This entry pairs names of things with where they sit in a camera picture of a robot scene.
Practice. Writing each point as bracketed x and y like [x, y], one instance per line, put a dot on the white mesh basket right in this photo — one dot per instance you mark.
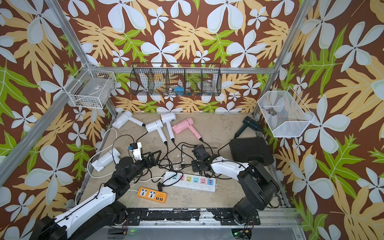
[293, 116]

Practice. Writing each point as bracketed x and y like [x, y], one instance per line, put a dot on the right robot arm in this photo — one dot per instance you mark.
[257, 183]

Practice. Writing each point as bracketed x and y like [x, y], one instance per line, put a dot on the pink hair dryer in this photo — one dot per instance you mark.
[187, 124]

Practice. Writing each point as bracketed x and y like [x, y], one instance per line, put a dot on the black plastic tool case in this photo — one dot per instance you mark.
[245, 150]

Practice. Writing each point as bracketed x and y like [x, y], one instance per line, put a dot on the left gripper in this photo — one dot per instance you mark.
[153, 161]

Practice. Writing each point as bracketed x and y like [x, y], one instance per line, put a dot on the white hair dryer far left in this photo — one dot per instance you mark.
[125, 117]

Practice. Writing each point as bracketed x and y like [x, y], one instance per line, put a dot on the metal clip in basket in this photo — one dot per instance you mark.
[271, 111]

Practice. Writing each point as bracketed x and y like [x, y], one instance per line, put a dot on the black wire basket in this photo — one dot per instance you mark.
[196, 78]

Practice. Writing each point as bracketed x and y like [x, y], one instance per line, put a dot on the black plug on orange strip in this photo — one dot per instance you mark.
[160, 186]

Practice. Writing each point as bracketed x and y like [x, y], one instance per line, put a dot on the white multicolour power strip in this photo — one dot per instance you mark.
[187, 181]

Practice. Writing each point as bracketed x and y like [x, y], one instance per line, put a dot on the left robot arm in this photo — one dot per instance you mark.
[99, 210]

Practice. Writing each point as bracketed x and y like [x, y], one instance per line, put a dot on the black hair dryer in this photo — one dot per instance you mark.
[249, 122]

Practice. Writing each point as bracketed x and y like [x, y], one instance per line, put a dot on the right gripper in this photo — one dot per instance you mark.
[194, 168]

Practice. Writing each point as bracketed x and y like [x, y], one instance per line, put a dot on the white wire basket left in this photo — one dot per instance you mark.
[91, 87]

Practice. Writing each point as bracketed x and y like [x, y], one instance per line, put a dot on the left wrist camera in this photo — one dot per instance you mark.
[136, 149]

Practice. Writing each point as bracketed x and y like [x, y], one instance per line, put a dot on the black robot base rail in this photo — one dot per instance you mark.
[221, 216]

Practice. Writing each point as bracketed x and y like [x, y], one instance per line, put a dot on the white hair dryer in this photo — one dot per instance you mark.
[125, 117]
[157, 126]
[167, 119]
[112, 155]

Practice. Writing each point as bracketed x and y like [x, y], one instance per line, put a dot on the orange power strip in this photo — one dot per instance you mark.
[152, 195]

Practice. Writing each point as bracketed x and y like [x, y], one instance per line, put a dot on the blue object in basket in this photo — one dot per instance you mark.
[179, 91]

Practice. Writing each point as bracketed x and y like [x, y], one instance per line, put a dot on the white hair dryer near left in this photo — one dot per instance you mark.
[112, 155]

